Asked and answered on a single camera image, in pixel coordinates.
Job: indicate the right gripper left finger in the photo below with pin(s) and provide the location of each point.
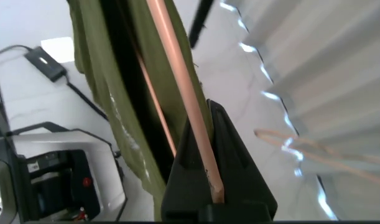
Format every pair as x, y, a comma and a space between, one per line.
183, 186

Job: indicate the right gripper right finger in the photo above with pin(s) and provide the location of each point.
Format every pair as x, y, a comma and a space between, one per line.
245, 186

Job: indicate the pink clothes hanger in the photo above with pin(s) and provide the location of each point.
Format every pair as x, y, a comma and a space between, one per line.
332, 157
183, 84

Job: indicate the green long-sleeved shirt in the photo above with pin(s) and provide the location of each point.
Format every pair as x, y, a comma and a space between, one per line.
99, 77

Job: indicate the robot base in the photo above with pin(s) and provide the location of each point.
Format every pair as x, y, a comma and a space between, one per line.
68, 143

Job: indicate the black clothes rack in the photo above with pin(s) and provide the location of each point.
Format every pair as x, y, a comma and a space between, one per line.
200, 21

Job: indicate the white curtain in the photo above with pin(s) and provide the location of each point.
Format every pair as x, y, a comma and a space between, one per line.
332, 62

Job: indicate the black power adapter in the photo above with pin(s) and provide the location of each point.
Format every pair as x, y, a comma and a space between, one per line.
45, 63

